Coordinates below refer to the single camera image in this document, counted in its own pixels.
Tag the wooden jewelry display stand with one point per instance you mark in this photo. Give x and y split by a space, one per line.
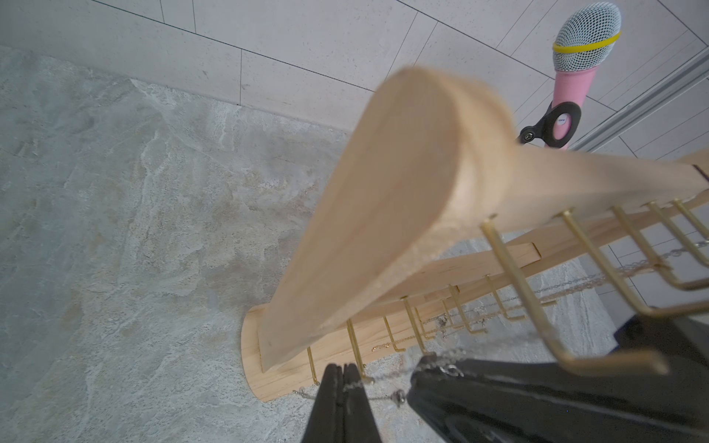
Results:
434 204

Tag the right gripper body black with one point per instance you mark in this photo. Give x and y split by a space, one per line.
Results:
683 341

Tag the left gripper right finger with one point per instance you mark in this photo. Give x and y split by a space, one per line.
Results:
359 425

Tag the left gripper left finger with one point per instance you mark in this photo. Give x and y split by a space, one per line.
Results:
325 424

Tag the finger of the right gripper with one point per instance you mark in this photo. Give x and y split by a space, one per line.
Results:
488 401

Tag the pink toy microphone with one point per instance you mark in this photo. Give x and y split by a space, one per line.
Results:
584 41

